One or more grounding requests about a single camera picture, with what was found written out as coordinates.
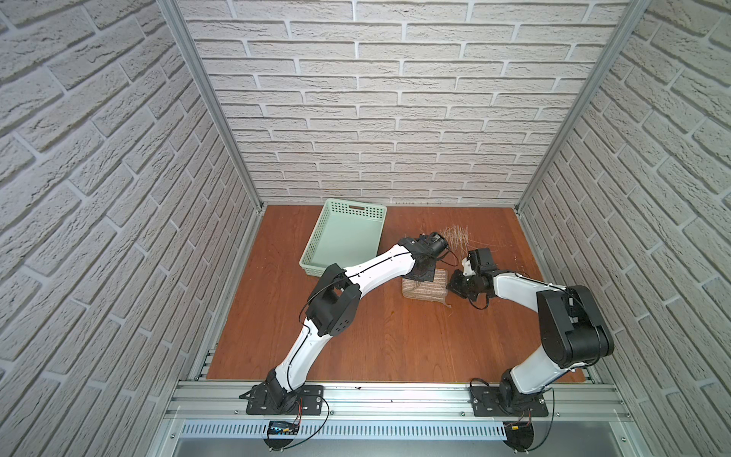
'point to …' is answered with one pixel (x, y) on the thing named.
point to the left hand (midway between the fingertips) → (422, 266)
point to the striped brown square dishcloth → (429, 291)
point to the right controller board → (519, 435)
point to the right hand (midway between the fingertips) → (441, 285)
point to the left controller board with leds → (283, 427)
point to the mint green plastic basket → (347, 232)
